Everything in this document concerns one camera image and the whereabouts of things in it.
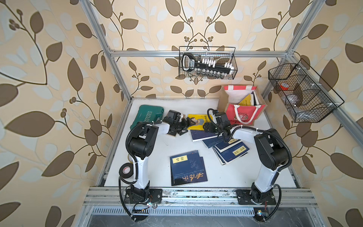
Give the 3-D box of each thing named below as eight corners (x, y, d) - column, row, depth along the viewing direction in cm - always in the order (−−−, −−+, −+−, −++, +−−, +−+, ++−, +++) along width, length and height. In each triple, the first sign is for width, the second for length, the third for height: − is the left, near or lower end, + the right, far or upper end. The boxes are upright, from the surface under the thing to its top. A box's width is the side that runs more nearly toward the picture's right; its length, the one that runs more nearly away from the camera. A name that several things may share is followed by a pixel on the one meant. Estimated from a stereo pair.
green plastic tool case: (134, 128, 105) (131, 123, 100) (139, 109, 117) (137, 104, 112) (161, 128, 105) (160, 123, 100) (163, 109, 117) (162, 104, 112)
